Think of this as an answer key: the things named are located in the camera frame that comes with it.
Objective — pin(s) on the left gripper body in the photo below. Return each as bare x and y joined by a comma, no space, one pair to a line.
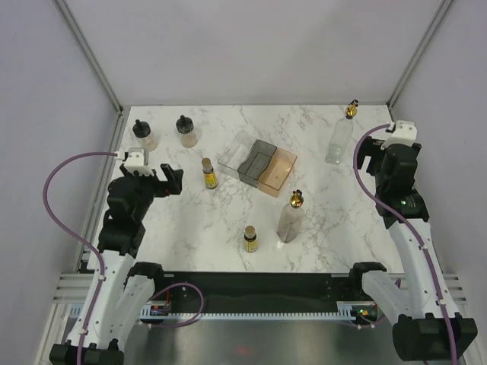
148,187

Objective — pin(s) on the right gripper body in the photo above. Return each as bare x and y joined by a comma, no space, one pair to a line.
371,147

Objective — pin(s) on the tall clear bottle gold pourer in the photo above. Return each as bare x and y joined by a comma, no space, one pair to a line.
341,135

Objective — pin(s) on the tall bottle gold pourer brown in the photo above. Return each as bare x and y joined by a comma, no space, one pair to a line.
291,217

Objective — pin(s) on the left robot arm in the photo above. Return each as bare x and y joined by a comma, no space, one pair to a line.
121,286

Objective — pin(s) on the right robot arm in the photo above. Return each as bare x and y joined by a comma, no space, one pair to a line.
426,322

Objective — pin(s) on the small yellow label bottle upper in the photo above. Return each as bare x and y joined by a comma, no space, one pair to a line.
209,174

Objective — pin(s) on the small yellow label bottle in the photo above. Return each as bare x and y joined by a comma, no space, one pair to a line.
250,239
209,174

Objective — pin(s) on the shaker jar black cap left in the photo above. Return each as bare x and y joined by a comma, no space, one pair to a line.
143,132

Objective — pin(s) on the shaker jar black cap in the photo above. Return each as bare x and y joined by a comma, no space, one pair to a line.
143,132
186,130

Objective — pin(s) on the shaker jar black cap right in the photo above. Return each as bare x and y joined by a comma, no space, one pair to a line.
186,130

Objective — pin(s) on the clear plastic bin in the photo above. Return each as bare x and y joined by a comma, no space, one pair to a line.
235,154

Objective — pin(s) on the smoky grey plastic bin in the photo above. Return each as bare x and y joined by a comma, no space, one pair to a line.
256,162

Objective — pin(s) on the small yellow label bottle lower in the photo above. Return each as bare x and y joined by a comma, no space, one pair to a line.
250,239

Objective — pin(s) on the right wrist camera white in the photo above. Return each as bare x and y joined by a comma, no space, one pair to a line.
400,132

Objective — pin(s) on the aluminium rail left side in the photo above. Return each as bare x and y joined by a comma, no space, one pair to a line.
89,231

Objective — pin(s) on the aluminium rail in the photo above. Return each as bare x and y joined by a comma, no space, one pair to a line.
73,288
89,231

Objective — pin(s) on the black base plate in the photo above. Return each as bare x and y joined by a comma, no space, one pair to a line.
253,292

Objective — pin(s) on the aluminium front rail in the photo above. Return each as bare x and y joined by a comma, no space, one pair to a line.
73,288

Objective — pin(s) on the right aluminium frame post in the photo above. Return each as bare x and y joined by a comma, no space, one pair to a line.
429,34

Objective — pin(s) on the aluminium frame post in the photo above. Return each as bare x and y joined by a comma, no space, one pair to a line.
77,34
429,34

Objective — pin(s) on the white slotted cable duct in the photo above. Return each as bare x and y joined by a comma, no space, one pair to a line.
345,311

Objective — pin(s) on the left aluminium frame post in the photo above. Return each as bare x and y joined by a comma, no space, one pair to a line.
77,34

